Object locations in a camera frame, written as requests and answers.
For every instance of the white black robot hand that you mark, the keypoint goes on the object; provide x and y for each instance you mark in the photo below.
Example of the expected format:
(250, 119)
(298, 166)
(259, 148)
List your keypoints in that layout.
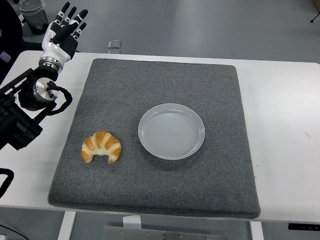
(53, 50)

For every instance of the golden croissant bread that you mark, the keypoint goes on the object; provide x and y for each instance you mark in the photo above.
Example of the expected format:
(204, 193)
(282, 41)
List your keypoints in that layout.
(110, 145)

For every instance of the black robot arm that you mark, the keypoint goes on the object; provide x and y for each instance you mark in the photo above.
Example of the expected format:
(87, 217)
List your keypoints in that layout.
(10, 120)

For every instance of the round grey plate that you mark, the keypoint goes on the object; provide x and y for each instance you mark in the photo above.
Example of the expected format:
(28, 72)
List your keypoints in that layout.
(172, 132)

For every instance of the clear bin with black liner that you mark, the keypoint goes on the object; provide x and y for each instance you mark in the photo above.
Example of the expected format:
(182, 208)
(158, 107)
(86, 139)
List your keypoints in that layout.
(35, 15)

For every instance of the grey felt mat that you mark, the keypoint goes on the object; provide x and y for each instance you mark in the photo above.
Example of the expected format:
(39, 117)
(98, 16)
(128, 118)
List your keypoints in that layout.
(150, 187)

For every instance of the white table leg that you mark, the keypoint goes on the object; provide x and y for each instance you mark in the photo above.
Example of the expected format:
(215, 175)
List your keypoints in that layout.
(66, 225)
(256, 232)

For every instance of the black tripod leg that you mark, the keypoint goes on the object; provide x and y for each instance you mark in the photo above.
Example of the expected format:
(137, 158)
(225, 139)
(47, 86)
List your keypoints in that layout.
(315, 18)

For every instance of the black table control panel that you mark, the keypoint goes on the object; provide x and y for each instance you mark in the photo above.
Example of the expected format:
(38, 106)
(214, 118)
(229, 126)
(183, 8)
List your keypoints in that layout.
(302, 226)

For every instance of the white table bracket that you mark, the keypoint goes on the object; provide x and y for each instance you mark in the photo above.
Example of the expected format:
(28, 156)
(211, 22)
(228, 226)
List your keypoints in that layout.
(131, 222)

